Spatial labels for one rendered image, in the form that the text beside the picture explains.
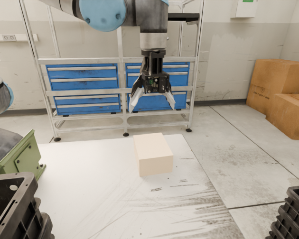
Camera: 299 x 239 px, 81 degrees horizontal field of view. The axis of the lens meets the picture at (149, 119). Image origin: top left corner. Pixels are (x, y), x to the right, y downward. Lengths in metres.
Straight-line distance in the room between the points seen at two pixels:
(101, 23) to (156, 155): 0.43
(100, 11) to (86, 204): 0.50
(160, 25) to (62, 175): 0.58
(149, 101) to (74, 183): 1.58
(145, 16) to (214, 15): 2.66
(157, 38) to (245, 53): 3.00
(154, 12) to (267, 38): 3.21
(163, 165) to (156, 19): 0.45
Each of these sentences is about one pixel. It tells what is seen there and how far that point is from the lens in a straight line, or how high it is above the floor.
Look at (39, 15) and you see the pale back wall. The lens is 3.02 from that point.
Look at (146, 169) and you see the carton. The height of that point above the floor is 0.73.
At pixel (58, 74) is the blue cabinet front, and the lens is 2.11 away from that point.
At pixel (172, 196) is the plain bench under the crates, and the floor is 0.70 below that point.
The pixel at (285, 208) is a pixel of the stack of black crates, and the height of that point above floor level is 0.50.
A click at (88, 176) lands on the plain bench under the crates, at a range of 0.68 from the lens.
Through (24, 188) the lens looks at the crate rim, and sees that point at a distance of 0.36.
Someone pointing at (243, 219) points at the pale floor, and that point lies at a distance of 1.54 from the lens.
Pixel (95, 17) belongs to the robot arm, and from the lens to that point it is 0.37.
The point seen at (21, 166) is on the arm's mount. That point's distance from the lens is 0.66.
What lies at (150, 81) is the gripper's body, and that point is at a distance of 0.51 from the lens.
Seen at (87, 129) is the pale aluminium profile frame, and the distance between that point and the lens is 2.25.
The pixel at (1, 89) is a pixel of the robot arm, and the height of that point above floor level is 0.99.
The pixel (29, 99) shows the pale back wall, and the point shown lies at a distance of 3.31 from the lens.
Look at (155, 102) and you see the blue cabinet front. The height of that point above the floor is 0.42.
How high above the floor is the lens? 1.15
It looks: 26 degrees down
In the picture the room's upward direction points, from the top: straight up
